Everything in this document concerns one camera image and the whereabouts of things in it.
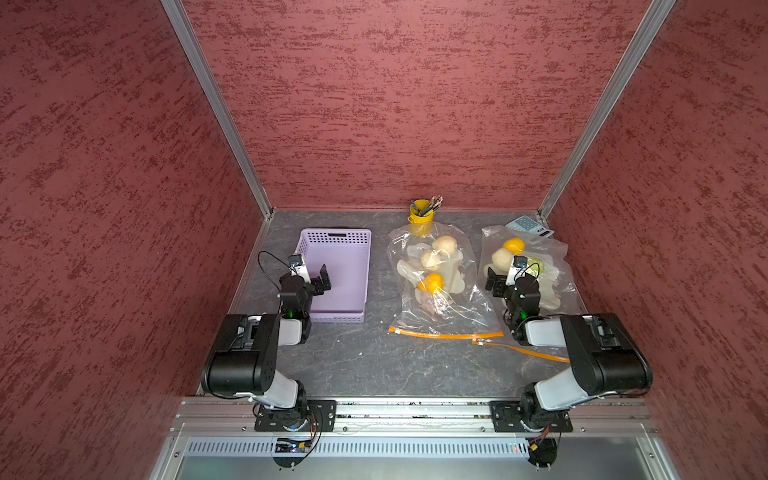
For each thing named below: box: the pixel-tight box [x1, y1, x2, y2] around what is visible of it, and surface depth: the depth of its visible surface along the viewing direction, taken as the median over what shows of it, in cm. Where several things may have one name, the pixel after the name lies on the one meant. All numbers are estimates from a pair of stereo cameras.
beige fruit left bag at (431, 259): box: [421, 249, 441, 270], surface depth 101 cm
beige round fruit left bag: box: [432, 235, 458, 255], surface depth 107 cm
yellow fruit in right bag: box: [504, 238, 525, 255], surface depth 108 cm
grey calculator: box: [505, 215, 555, 237], surface depth 116 cm
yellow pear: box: [417, 273, 445, 295], surface depth 96 cm
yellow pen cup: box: [408, 199, 435, 238], surface depth 109 cm
